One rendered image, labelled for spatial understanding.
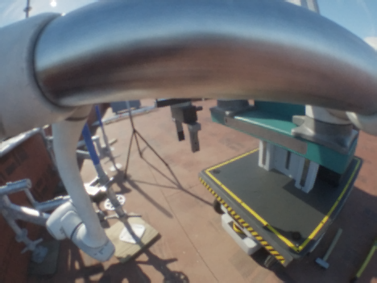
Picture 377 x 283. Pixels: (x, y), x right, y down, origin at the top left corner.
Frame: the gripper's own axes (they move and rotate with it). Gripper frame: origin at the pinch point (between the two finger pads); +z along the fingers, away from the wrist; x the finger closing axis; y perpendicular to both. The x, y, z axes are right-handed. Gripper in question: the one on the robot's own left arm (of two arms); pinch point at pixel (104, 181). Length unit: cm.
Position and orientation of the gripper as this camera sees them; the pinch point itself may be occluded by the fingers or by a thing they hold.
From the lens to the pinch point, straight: 85.6
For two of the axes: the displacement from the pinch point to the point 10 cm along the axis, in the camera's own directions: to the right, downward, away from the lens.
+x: 9.5, -0.3, -3.0
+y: 1.5, 9.2, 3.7
